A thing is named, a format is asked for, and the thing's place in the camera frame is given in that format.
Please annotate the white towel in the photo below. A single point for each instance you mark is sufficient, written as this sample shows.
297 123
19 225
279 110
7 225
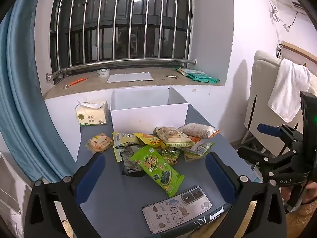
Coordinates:
288 89

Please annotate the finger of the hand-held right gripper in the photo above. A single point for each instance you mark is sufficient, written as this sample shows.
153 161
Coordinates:
268 130
257 157

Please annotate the cream folding chair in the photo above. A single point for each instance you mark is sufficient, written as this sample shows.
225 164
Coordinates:
262 99

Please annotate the small wooden stick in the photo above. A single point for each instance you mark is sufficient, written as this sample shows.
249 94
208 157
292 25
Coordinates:
171 76

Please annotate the orange beaded tool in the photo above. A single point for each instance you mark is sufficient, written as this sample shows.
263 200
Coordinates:
76 82

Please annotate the tissue pack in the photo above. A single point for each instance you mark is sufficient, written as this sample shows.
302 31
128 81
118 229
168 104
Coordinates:
91 114

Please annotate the tan clear snack packet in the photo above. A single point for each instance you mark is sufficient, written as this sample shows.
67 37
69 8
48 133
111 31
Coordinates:
198 130

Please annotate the metal window grille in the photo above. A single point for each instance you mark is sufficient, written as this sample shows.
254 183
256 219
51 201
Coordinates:
123 61

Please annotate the person's right hand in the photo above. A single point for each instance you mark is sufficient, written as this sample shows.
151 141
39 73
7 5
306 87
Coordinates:
310 193

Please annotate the green pea snack packet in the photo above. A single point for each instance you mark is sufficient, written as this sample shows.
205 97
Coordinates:
171 156

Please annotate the dark seaweed packet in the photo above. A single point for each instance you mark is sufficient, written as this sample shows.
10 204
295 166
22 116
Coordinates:
130 164

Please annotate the clear bun packet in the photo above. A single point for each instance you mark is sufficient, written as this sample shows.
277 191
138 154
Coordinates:
200 150

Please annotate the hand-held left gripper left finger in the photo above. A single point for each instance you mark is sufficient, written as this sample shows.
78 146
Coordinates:
90 178

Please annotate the beige green cracker bag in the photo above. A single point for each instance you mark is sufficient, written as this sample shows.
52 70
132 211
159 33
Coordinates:
173 135

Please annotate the round rice cracker packet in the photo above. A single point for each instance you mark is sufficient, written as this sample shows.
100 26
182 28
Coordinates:
99 142

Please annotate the grey flat sheet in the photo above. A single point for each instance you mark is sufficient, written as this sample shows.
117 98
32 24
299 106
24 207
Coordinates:
130 77

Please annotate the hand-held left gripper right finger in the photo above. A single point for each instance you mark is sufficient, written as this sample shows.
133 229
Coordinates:
220 176

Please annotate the pale green packet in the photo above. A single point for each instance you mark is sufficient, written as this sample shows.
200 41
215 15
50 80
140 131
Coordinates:
188 70

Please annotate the air conditioner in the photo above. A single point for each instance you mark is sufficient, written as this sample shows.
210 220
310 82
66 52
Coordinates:
298 7

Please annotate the smartphone with cartoon case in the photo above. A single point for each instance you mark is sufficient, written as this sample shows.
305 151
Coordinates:
173 210

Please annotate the tape roll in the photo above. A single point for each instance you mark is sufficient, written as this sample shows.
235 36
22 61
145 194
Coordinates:
103 73

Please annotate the wooden frame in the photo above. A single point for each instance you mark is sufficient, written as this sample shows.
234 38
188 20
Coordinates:
299 48

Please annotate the bright green seaweed snack packet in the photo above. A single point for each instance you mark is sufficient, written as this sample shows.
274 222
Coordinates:
158 171

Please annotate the white cardboard box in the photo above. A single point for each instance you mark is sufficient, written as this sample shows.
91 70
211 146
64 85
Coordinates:
148 119

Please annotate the dark window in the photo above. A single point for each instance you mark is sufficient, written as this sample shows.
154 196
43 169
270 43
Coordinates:
123 5

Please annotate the yellow orange snack packet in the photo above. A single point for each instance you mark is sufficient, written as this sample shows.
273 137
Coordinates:
148 138

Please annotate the blue curtain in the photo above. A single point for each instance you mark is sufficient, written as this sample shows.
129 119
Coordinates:
22 91

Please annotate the white power strip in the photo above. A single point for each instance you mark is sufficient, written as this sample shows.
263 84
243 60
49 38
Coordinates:
286 27

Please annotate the yellow-green snack packet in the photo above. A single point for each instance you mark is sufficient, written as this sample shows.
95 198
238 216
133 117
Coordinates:
121 141

